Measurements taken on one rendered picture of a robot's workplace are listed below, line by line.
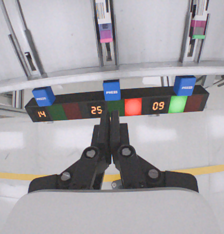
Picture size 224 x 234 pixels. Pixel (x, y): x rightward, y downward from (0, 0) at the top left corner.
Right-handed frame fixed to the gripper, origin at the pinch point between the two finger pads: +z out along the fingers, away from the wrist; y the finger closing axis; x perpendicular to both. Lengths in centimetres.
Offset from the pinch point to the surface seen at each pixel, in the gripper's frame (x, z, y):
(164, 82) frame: -17, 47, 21
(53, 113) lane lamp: -5.1, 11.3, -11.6
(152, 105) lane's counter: -4.9, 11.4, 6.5
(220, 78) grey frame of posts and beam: -2.5, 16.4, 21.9
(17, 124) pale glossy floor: -48, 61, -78
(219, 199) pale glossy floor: -94, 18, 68
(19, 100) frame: -19, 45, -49
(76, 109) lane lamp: -4.5, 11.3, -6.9
